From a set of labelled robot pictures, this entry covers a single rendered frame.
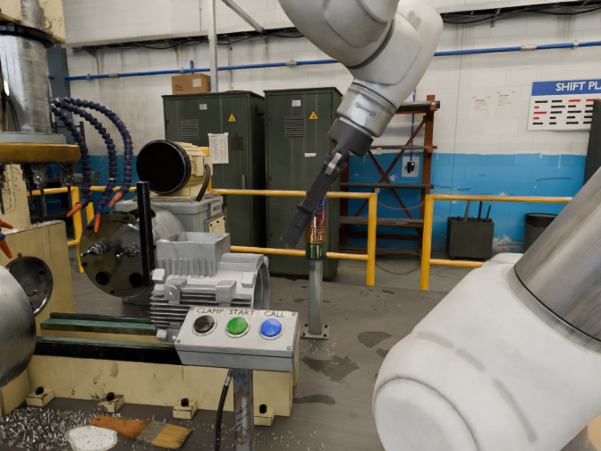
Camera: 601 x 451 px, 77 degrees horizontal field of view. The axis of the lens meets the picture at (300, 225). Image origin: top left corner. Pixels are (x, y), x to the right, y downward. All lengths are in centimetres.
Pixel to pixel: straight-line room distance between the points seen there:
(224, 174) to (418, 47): 356
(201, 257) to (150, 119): 621
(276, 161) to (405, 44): 329
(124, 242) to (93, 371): 36
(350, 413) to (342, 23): 70
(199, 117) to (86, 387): 352
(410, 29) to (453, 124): 499
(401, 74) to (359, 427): 63
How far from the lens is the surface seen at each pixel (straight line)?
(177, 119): 437
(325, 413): 85
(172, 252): 79
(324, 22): 56
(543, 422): 39
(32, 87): 96
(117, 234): 115
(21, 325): 75
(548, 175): 586
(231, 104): 408
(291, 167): 382
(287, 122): 385
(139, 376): 90
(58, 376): 101
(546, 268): 38
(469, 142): 563
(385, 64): 63
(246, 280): 73
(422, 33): 67
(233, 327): 57
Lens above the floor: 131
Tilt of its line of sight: 10 degrees down
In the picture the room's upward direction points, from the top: straight up
